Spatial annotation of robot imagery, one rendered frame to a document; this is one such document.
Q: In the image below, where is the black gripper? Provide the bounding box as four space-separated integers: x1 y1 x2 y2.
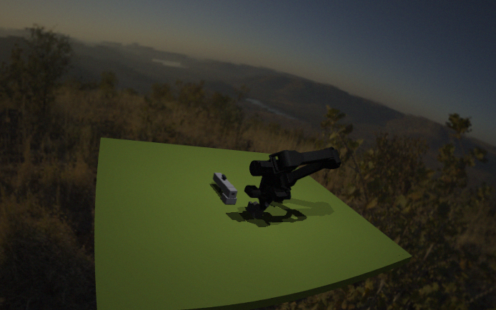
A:
244 176 281 210

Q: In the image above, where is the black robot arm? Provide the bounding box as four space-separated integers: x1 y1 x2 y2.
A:
249 147 342 202

